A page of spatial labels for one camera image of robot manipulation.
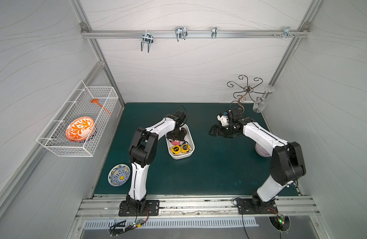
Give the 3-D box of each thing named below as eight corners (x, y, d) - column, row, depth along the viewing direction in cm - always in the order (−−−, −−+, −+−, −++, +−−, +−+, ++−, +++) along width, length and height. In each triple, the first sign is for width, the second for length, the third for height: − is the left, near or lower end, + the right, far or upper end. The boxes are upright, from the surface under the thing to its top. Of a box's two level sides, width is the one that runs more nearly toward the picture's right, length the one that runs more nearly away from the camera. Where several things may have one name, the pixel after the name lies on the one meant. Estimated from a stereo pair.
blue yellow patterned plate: (108, 186, 81) (105, 184, 78) (114, 167, 88) (112, 164, 85) (126, 187, 81) (124, 184, 78) (131, 167, 88) (129, 164, 85)
